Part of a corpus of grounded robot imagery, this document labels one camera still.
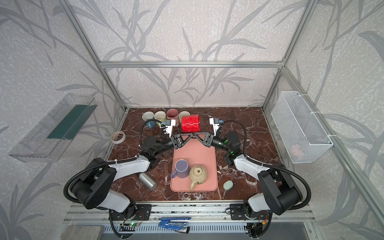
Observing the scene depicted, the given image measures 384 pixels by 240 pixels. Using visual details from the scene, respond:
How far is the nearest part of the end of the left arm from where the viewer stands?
63 centimetres

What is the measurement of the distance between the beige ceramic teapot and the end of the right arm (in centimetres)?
19

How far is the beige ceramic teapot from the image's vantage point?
2.58 feet

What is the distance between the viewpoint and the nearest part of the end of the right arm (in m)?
0.64
